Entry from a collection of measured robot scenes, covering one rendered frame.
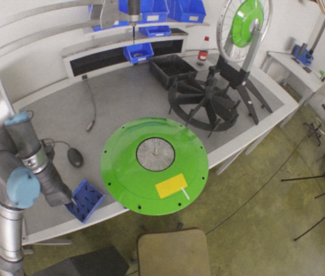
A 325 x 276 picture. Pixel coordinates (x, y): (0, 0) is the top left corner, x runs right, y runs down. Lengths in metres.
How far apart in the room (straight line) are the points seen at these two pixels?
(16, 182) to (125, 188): 0.26
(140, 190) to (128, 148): 0.12
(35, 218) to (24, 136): 0.40
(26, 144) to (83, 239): 1.29
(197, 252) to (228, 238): 0.80
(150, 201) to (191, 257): 0.55
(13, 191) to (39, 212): 0.44
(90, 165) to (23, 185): 0.42
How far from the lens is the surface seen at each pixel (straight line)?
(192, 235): 0.86
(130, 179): 0.39
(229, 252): 1.66
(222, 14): 0.75
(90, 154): 0.65
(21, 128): 0.36
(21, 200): 0.26
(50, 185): 0.41
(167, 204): 0.39
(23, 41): 0.35
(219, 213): 1.61
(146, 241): 0.83
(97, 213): 0.57
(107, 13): 0.42
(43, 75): 1.20
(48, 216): 0.66
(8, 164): 0.28
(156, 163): 0.40
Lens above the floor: 1.45
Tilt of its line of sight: 55 degrees down
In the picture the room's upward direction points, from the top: 8 degrees clockwise
